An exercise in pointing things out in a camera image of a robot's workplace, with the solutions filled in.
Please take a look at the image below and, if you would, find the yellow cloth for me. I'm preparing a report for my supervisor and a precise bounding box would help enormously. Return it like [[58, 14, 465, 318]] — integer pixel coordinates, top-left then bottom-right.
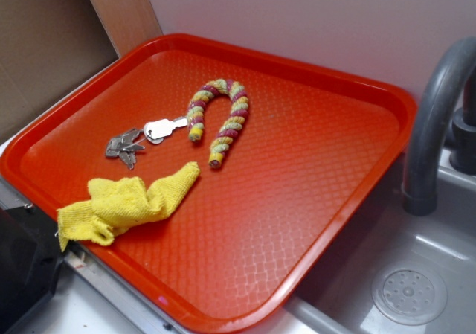
[[57, 162, 201, 251]]

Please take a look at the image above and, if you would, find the red plastic tray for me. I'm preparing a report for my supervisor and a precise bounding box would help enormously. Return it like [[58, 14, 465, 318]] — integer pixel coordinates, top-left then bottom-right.
[[1, 34, 417, 333]]

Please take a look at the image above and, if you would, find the large silver key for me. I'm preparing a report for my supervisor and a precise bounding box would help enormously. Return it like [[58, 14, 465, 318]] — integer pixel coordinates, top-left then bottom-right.
[[143, 117, 188, 144]]

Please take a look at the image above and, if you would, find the bunch of small grey keys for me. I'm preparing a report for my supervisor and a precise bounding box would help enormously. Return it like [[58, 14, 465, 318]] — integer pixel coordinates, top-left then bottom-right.
[[105, 128, 145, 170]]

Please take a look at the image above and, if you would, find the grey curved faucet spout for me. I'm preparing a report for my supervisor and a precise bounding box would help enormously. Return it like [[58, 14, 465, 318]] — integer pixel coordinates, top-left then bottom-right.
[[402, 36, 475, 216]]

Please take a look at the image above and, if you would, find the wooden board strip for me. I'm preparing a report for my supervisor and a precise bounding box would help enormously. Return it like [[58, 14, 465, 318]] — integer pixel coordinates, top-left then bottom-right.
[[90, 0, 163, 57]]

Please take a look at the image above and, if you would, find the grey plastic sink basin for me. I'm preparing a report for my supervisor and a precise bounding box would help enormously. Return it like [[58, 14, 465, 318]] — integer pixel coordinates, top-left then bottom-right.
[[286, 140, 476, 334]]

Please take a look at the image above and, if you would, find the brown cardboard panel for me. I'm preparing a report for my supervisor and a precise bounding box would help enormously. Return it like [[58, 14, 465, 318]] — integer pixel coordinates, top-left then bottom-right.
[[1, 0, 118, 141]]

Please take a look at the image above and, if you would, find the round sink drain cover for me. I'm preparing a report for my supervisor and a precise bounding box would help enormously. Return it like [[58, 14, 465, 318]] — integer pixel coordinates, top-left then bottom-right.
[[371, 261, 448, 326]]

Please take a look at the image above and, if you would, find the black box at left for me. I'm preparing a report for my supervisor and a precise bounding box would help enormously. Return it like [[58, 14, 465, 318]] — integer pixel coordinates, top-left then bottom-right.
[[1, 207, 62, 333]]

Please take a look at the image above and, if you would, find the twisted multicolour rope toy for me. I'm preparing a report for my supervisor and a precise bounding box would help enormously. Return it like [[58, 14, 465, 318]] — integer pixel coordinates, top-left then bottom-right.
[[186, 79, 249, 170]]

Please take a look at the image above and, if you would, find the dark faucet handle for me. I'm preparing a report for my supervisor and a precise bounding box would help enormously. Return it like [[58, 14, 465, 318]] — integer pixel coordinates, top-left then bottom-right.
[[450, 72, 475, 176]]

